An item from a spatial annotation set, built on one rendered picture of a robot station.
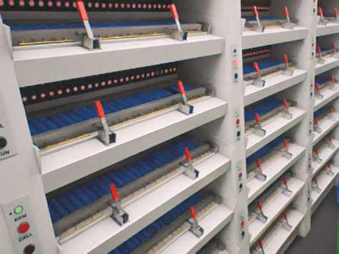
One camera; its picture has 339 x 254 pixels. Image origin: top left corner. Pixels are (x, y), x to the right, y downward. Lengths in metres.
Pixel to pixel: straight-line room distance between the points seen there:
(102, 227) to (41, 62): 0.38
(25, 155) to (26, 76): 0.13
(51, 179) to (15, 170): 0.07
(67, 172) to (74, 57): 0.21
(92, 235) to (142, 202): 0.15
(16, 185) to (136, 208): 0.31
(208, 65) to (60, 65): 0.53
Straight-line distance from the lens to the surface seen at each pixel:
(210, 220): 1.03
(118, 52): 0.63
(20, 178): 0.55
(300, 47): 1.58
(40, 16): 0.75
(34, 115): 0.71
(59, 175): 0.58
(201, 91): 0.94
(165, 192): 0.81
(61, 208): 0.73
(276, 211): 1.47
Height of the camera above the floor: 1.11
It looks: 16 degrees down
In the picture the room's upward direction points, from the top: 6 degrees counter-clockwise
